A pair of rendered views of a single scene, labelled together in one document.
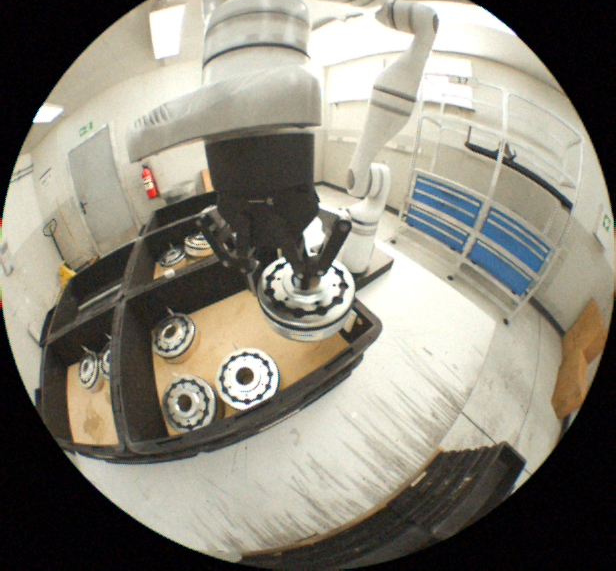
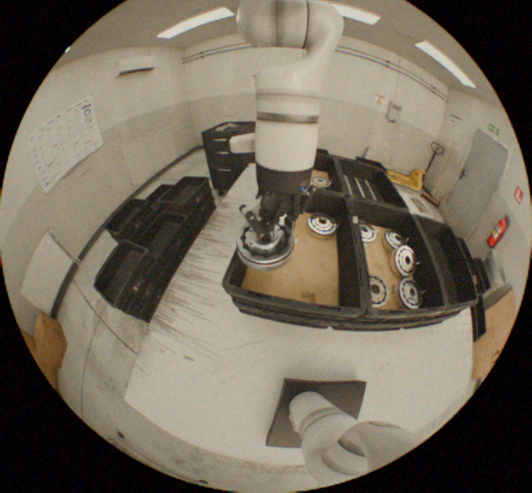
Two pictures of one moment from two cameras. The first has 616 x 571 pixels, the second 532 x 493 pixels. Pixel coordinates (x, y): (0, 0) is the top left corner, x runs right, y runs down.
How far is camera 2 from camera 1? 0.29 m
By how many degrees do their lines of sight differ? 86
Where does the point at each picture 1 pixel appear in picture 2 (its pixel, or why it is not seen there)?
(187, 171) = (511, 271)
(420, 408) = (183, 311)
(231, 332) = (308, 254)
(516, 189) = not seen: outside the picture
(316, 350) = (260, 282)
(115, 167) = (495, 187)
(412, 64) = not seen: outside the picture
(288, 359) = not seen: hidden behind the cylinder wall
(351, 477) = (206, 259)
